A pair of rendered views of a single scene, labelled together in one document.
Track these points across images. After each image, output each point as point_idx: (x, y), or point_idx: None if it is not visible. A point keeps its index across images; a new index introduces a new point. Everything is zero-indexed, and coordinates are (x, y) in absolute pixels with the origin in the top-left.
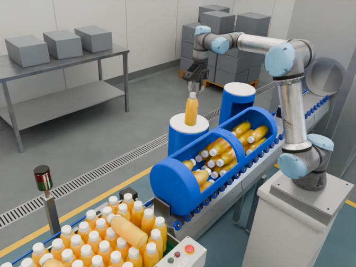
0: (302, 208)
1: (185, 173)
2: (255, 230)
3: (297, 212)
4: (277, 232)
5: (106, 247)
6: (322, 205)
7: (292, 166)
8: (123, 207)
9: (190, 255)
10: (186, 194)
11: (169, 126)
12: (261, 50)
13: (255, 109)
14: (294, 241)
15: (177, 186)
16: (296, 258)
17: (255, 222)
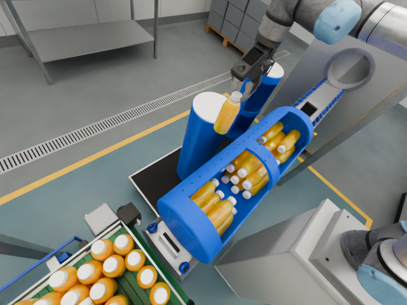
0: (351, 301)
1: (206, 234)
2: (266, 261)
3: (340, 300)
4: (294, 281)
5: None
6: None
7: (393, 300)
8: (110, 266)
9: None
10: (202, 255)
11: (192, 108)
12: None
13: (296, 113)
14: (312, 299)
15: (192, 241)
16: (304, 304)
17: (270, 258)
